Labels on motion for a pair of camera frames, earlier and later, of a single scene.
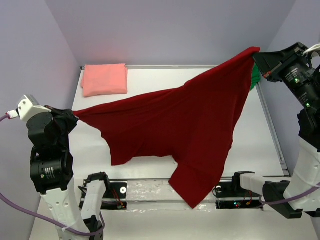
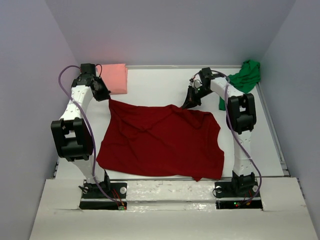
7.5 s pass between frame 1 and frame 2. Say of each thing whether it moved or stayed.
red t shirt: moved
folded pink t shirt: stayed
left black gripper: moved
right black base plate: stayed
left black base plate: stayed
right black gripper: moved
